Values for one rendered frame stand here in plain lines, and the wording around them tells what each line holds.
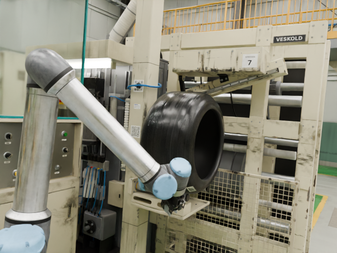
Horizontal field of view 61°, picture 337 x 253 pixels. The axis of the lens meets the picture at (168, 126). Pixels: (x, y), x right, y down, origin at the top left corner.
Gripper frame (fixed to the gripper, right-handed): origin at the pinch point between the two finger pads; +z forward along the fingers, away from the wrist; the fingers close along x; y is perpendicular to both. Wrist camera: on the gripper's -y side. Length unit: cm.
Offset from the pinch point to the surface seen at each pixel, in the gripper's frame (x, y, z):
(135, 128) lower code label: 12, -59, 0
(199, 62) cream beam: 61, -68, -33
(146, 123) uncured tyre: 7.8, -39.4, -21.8
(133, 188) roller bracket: -2.6, -29.9, 19.1
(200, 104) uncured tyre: 34, -30, -34
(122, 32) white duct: 40, -140, -24
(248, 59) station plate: 76, -42, -47
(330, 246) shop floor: 212, 48, 163
